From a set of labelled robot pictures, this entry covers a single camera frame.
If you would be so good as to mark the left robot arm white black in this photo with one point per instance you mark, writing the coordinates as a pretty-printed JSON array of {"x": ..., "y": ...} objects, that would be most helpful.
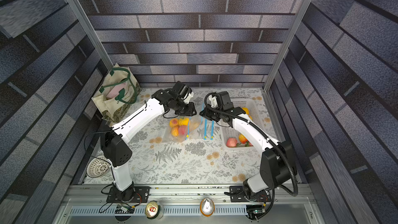
[{"x": 114, "y": 142}]

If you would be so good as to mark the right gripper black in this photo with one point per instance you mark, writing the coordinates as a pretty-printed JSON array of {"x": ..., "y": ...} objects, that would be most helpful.
[{"x": 207, "y": 113}]

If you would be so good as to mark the white plastic mesh basket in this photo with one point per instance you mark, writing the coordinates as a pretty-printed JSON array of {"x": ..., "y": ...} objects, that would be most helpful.
[{"x": 252, "y": 128}]

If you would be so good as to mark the pink peach bottom right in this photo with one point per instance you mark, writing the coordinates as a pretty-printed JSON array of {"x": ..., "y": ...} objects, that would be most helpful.
[{"x": 231, "y": 143}]

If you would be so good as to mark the wrinkled yellow red peach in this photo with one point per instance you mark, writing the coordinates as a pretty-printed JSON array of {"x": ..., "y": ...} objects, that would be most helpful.
[{"x": 242, "y": 139}]

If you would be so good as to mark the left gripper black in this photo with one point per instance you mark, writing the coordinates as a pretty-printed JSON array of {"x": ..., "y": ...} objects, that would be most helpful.
[{"x": 191, "y": 112}]

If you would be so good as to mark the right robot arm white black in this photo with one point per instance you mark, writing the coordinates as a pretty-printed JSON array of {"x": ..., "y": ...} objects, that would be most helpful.
[{"x": 277, "y": 166}]

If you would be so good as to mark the pink peach with leaf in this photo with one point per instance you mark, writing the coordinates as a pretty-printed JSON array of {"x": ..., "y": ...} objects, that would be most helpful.
[{"x": 183, "y": 130}]

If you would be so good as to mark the canvas tote bag green handles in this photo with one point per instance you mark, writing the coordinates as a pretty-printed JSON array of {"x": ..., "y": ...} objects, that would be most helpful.
[{"x": 118, "y": 92}]

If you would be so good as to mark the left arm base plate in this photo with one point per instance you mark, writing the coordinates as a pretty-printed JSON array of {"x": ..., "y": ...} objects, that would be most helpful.
[{"x": 134, "y": 194}]

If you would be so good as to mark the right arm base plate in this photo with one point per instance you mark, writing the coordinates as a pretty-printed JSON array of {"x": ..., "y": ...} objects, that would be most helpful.
[{"x": 239, "y": 194}]

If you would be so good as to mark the clear zip-top bag blue zipper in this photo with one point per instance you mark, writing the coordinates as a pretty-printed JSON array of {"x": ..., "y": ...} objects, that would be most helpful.
[{"x": 198, "y": 128}]

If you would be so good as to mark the white round strainer bowl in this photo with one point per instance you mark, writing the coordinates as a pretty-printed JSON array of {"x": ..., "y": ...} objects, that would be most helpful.
[{"x": 98, "y": 166}]

